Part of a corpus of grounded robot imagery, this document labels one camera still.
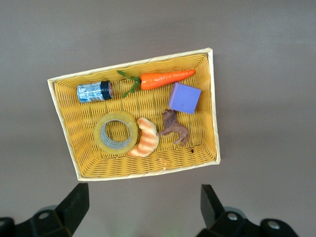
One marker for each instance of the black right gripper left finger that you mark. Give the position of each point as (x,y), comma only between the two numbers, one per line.
(71,212)

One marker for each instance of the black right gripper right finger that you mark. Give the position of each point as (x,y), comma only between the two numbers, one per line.
(217,222)

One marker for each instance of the clear packing tape roll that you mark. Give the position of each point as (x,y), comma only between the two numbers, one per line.
(116,115)

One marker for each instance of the brown toy horse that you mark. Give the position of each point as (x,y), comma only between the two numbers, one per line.
(176,128)

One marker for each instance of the toy croissant bread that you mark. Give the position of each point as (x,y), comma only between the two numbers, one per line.
(148,133)

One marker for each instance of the small black-capped jar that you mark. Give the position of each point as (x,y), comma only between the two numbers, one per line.
(91,92)

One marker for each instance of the purple foam cube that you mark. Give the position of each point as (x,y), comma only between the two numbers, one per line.
(185,98)

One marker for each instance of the yellow woven basket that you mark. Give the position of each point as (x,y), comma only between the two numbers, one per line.
(148,103)

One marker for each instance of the orange toy carrot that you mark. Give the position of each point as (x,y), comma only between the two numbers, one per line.
(160,79)

